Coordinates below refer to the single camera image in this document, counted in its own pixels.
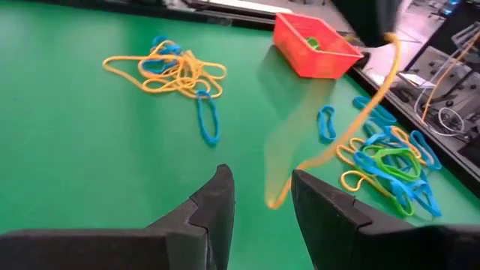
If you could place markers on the green table mat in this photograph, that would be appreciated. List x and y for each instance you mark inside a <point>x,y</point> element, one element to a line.
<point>93,150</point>

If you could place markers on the green rubber bands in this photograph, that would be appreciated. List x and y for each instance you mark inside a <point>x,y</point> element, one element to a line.
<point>313,43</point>

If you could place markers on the yellow rubber bands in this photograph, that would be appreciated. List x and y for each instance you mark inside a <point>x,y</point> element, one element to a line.
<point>187,75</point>
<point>360,120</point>

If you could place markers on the yellow rubber band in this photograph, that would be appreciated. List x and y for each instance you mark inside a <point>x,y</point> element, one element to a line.
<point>403,137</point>
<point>343,153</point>

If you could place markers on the orange plastic basket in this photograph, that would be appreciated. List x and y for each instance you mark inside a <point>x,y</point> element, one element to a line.
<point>311,63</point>

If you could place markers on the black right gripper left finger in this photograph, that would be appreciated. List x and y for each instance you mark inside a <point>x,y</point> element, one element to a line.
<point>210,217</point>

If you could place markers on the blue rubber band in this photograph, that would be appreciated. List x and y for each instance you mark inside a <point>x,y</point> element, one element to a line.
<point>202,127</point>
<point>382,114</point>
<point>321,127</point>
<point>425,150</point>
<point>371,167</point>
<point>378,138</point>

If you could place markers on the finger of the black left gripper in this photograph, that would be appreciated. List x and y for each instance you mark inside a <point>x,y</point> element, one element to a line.
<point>371,22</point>

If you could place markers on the green rubber band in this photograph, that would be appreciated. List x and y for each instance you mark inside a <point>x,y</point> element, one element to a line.
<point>397,152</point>
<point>407,212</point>

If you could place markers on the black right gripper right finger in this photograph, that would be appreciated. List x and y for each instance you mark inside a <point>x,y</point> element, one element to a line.
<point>330,225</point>

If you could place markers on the tangled blue rubber bands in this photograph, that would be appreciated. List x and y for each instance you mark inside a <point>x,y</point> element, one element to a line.
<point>165,50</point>

